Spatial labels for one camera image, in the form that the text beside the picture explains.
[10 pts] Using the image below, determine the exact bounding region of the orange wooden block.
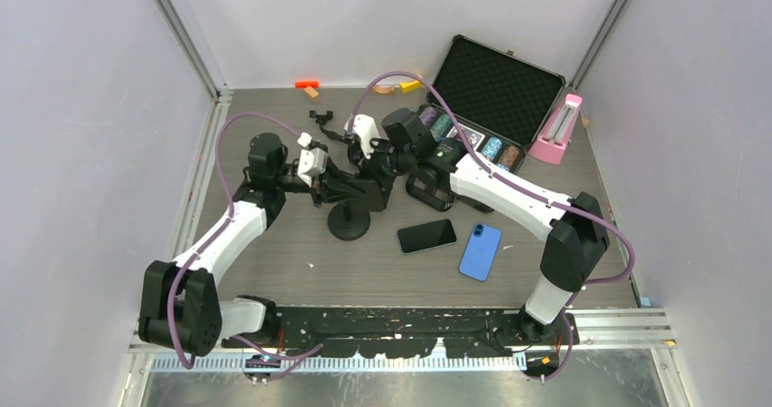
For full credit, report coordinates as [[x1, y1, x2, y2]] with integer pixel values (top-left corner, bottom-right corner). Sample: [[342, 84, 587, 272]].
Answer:
[[294, 80, 320, 88]]

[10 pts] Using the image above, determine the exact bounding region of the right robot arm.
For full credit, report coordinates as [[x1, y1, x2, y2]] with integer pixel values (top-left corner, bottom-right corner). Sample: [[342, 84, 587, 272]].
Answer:
[[345, 108, 610, 344]]

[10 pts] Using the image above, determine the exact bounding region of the tan wooden block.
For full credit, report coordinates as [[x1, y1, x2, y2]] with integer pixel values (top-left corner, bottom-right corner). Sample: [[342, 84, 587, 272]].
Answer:
[[303, 86, 320, 101]]

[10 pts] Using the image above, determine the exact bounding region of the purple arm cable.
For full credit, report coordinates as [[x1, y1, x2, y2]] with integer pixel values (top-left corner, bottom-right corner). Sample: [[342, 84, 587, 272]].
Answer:
[[348, 71, 636, 384], [166, 112, 324, 384]]

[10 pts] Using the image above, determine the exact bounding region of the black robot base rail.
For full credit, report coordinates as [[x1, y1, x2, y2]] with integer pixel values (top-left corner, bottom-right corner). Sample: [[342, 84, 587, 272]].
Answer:
[[245, 307, 579, 359]]

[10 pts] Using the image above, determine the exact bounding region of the green chip stack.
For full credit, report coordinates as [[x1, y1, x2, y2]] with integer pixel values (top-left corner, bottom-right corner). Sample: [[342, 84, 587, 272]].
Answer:
[[430, 114, 452, 142]]

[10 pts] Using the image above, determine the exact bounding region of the dark green-edged smartphone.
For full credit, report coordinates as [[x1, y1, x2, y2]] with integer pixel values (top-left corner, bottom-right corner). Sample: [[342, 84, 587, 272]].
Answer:
[[397, 219, 457, 255]]

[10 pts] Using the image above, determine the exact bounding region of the pink metronome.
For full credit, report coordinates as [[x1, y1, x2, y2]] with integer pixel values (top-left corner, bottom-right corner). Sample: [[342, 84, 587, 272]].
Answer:
[[528, 94, 583, 165]]

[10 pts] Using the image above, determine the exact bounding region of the light blue chip stack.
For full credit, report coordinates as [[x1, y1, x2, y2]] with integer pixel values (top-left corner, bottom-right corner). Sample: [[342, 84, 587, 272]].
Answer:
[[481, 137, 503, 161]]

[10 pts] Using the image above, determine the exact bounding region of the brown chip stack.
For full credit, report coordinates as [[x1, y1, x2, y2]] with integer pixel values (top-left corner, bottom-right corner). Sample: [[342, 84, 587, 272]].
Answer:
[[497, 146, 520, 170]]

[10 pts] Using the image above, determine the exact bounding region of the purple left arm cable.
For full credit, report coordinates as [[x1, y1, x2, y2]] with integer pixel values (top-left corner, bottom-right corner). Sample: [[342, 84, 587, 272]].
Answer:
[[166, 112, 324, 384]]

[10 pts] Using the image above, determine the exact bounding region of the small-clamp black phone stand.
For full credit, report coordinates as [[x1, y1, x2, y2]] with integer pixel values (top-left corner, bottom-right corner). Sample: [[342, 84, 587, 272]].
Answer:
[[309, 109, 355, 145]]

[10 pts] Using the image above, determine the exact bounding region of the purple chip stack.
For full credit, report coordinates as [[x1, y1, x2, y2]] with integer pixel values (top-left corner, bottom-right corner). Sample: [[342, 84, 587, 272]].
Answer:
[[419, 107, 438, 127]]

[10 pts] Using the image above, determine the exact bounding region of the yellow wooden block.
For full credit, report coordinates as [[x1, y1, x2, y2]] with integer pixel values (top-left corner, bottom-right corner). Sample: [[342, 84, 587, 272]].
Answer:
[[399, 76, 423, 94]]

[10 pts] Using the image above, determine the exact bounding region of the black smartphone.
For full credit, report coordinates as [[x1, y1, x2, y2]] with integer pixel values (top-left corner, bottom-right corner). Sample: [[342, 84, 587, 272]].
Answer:
[[343, 177, 394, 212]]

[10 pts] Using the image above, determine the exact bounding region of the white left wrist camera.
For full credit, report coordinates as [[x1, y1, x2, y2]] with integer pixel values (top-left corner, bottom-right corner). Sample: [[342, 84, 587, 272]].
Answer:
[[297, 132, 329, 188]]

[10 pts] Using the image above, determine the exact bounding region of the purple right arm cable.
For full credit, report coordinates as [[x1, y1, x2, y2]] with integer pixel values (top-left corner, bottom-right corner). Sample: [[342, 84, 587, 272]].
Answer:
[[348, 71, 636, 384]]

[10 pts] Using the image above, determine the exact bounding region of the brown wooden arch block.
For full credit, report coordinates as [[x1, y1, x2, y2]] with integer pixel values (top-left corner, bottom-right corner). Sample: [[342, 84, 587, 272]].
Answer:
[[371, 85, 396, 96]]

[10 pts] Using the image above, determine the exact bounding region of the black poker chip case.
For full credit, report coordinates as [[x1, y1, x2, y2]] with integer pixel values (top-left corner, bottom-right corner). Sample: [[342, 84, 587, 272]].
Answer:
[[432, 35, 566, 173]]

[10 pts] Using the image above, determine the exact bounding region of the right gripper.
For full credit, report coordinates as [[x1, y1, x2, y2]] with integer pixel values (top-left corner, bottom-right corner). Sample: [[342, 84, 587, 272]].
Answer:
[[352, 137, 414, 193]]

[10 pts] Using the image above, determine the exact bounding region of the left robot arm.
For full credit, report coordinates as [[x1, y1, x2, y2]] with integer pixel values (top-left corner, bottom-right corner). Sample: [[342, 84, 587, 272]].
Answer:
[[137, 133, 361, 367]]

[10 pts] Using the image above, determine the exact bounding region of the blue smartphone face down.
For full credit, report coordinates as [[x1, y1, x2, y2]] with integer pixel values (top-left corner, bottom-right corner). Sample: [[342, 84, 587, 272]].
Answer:
[[459, 223, 502, 282]]

